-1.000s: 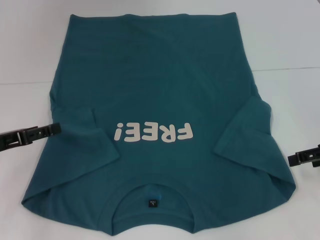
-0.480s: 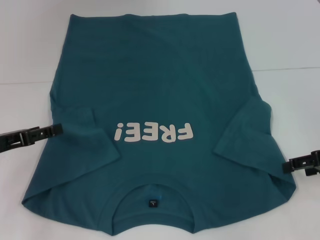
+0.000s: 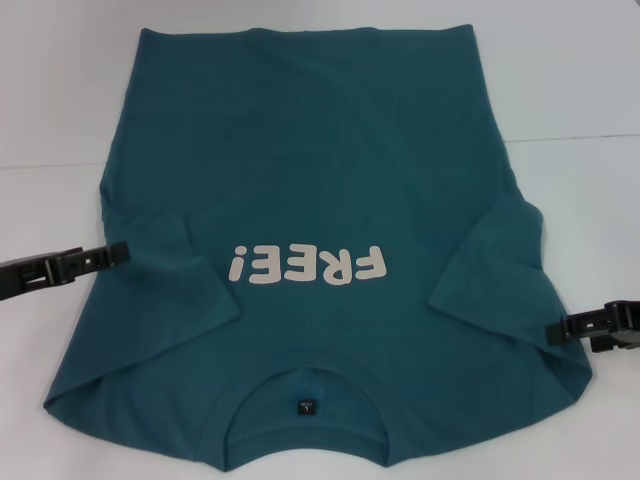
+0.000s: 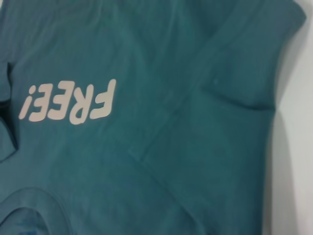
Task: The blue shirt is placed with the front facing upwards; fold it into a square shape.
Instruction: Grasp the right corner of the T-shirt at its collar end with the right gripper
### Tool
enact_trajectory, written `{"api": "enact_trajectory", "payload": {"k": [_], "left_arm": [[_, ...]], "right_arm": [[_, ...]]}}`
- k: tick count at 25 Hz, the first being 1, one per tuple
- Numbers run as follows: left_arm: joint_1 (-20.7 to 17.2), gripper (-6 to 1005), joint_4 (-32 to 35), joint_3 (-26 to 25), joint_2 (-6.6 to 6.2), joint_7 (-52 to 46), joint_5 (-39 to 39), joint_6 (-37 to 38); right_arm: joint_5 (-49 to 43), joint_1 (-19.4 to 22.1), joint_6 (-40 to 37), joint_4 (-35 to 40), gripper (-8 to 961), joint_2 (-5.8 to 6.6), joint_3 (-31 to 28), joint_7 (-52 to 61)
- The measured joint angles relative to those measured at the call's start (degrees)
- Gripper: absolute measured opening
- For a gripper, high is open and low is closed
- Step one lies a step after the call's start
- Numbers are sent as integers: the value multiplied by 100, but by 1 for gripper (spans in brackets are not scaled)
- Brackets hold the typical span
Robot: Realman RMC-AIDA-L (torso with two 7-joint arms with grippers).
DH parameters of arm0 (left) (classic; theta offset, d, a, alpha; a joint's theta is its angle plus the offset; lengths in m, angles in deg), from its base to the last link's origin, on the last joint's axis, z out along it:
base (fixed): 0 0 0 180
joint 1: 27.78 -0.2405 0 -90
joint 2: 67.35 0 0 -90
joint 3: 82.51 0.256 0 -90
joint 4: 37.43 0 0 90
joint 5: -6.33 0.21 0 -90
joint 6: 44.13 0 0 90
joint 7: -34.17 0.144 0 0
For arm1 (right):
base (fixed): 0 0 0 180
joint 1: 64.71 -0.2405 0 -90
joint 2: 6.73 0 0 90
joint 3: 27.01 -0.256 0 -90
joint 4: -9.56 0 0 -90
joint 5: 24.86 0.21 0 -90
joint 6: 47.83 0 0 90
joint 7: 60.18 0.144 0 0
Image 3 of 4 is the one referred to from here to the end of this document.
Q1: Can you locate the teal t-shirt with FREE print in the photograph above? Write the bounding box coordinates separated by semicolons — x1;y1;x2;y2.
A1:
42;22;596;459

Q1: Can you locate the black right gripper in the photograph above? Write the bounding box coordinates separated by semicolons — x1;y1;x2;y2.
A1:
545;299;640;352

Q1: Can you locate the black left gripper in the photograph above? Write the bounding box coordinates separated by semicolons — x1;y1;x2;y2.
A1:
0;240;130;301

